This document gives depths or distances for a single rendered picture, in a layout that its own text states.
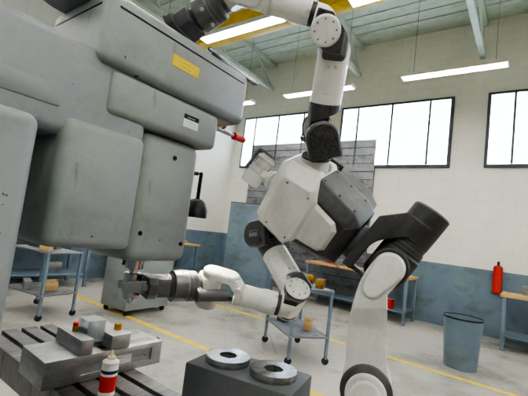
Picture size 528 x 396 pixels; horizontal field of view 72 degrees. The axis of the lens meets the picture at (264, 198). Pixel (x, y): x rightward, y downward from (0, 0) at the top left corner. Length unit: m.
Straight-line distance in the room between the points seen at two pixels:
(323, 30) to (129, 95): 0.50
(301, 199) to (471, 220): 7.23
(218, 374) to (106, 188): 0.44
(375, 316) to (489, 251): 7.07
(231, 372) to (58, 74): 0.66
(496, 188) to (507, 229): 0.79
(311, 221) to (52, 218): 0.67
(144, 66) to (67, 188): 0.32
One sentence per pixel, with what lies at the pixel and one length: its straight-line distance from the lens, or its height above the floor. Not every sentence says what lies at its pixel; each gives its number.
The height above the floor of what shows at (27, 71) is 1.65.
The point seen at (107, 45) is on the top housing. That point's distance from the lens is 0.88.
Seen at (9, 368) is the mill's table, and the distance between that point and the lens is 1.40.
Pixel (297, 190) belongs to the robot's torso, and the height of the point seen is 1.55.
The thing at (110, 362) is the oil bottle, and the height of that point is 1.05.
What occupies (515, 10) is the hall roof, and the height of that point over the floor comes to 6.20.
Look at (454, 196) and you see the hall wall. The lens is 8.29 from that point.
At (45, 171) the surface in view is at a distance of 0.84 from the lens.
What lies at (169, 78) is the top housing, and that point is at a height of 1.76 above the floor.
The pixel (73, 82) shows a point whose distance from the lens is 0.85.
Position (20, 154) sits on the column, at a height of 1.49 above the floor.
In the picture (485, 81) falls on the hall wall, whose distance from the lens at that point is 8.87.
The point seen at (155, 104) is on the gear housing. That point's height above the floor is 1.69.
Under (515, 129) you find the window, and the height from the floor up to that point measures 3.87.
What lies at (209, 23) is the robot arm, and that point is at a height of 1.95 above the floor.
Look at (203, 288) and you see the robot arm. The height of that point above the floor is 1.23.
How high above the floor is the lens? 1.42
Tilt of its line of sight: 5 degrees up
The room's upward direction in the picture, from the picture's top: 7 degrees clockwise
